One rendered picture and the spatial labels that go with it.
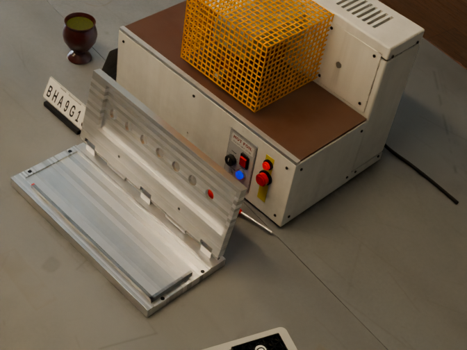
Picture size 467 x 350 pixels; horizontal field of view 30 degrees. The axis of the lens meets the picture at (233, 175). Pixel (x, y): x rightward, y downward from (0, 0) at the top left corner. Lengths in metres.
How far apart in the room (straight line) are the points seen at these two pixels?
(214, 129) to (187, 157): 0.17
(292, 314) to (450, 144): 0.70
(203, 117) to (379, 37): 0.41
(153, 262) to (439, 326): 0.58
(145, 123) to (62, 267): 0.33
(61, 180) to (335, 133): 0.58
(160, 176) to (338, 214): 0.41
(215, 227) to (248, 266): 0.12
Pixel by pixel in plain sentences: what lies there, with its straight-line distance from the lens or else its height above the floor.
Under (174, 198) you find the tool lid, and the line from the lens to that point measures 1.76.
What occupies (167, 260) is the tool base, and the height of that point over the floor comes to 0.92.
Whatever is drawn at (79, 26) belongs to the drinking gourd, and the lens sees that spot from 2.17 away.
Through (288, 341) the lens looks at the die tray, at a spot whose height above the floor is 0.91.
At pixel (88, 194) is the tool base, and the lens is 1.85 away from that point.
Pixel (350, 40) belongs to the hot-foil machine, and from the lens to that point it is 1.82.
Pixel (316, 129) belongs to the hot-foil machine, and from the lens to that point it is 1.81.
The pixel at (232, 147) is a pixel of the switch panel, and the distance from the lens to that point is 1.84.
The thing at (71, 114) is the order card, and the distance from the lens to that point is 2.03.
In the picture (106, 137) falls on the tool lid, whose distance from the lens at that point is 1.87.
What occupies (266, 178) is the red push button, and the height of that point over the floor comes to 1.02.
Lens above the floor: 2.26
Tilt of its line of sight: 44 degrees down
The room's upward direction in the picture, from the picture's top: 11 degrees clockwise
